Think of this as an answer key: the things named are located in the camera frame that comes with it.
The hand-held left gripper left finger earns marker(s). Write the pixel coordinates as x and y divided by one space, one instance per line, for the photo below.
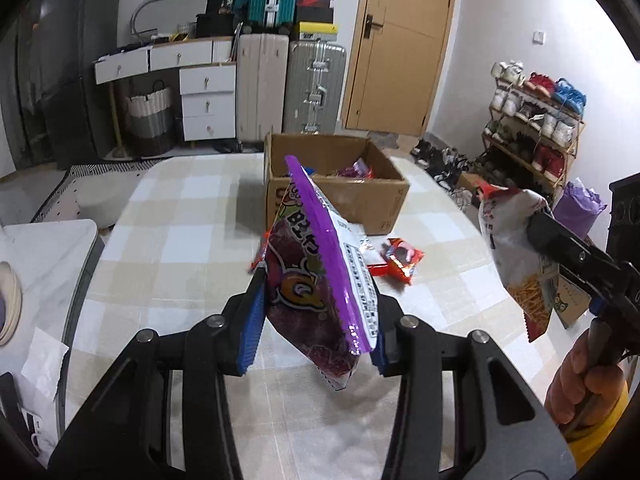
250 335

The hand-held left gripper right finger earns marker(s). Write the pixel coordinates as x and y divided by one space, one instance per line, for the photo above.
381 357

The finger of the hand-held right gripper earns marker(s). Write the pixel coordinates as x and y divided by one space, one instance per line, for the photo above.
560 240
595 302

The white red fries snack bag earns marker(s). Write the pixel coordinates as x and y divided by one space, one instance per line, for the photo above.
520 280

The purple candy bag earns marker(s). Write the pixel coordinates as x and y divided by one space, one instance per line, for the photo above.
305 290

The red cookie packet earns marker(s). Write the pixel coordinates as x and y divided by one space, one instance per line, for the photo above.
405 260

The brown cardboard box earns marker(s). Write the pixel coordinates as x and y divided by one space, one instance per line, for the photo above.
350 200

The purple red snack packet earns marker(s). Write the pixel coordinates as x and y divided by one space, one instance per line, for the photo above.
350 170

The person's right hand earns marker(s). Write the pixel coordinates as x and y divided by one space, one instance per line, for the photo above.
570 380

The purple gift bag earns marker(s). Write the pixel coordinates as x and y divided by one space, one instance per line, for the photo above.
575 210

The wooden shoe rack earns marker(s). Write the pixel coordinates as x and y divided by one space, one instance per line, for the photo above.
575 135

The beige checkered tablecloth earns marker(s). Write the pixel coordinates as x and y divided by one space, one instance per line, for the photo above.
175 260

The small cardboard box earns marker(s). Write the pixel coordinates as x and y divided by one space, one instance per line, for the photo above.
465 185

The shoe rack with shoes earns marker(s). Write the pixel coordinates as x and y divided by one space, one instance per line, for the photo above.
545 125

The scattered dark shoes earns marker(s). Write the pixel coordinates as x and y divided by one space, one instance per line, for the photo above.
442 165

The white round stool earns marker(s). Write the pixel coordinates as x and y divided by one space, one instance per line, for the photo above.
105 205

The white paper sheet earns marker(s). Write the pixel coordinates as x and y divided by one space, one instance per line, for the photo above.
45 365

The white marble side table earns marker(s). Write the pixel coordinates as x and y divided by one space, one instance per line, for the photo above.
45 260

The black white patterned rug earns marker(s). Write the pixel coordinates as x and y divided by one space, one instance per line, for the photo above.
75 180

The white drawer desk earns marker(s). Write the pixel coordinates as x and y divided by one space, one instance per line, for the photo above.
207 105

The woven laundry basket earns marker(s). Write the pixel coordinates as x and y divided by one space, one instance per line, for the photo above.
147 120

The beige suitcase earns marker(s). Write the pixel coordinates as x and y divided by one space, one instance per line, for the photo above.
262 90

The wooden door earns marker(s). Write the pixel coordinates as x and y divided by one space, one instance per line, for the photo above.
400 45

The silver suitcase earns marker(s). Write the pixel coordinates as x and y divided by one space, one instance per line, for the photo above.
315 90

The black storage bin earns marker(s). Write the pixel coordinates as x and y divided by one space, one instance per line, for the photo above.
215 25

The grey refrigerator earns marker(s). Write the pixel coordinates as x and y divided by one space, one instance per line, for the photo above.
82 70

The dark glass cabinet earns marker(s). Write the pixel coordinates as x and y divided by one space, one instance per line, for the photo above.
22 85

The red black shoe box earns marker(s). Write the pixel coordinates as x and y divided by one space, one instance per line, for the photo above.
315 0

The oval framed mirror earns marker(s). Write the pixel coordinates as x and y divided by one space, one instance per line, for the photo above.
150 5

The white wall switch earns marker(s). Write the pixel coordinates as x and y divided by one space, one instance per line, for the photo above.
538 37

